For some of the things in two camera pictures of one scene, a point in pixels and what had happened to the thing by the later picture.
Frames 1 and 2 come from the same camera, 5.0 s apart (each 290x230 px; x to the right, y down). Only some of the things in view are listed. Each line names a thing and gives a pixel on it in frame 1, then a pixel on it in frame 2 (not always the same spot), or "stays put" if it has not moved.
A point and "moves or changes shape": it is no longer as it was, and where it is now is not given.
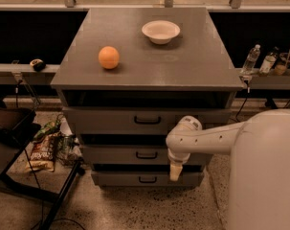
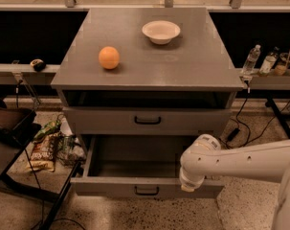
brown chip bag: [42, 154] stays put
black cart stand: [14, 130] stays put
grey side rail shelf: [22, 74] stays put
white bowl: [161, 32] stays put
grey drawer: [130, 155] moves or changes shape
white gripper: [177, 158] to [188, 177]
